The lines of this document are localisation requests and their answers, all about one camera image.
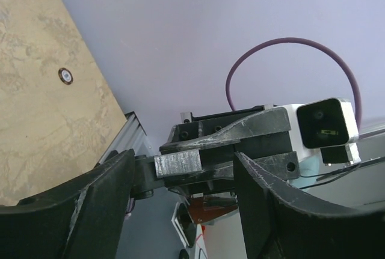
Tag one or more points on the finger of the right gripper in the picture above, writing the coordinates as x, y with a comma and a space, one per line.
274, 120
215, 178

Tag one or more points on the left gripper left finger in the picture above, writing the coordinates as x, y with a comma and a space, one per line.
81, 218

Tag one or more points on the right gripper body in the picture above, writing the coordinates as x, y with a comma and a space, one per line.
260, 146

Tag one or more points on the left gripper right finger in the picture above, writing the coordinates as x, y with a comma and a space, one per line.
281, 221

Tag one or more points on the grey staple strip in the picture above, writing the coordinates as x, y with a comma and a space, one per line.
180, 163

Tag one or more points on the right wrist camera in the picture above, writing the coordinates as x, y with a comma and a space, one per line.
326, 130

